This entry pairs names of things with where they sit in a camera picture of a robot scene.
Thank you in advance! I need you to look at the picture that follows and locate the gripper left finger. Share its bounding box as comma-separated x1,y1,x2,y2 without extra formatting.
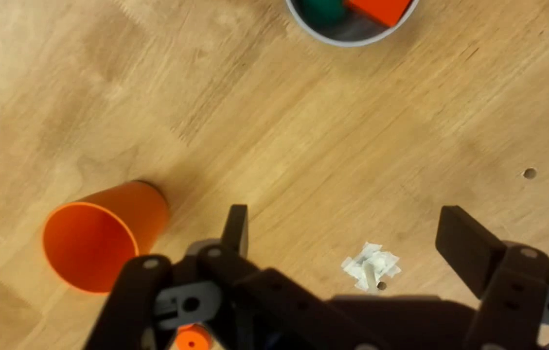
85,204,382,350

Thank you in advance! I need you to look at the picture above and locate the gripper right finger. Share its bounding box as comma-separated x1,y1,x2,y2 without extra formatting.
436,205,549,350

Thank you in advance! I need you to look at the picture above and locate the orange plastic cup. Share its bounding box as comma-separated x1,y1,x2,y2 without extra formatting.
42,180,170,294

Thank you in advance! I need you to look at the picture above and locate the grey measuring cup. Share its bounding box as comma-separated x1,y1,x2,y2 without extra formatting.
285,0,420,48

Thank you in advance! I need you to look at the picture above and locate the green block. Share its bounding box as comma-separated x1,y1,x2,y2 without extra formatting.
301,0,348,28

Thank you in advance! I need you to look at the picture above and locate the orange block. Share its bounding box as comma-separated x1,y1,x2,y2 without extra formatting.
344,0,412,28

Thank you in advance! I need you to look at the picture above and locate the small orange cylinder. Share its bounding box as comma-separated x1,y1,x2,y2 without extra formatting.
175,323,213,350

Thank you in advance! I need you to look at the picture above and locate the white tape patch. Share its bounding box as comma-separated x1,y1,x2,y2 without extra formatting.
341,242,402,294

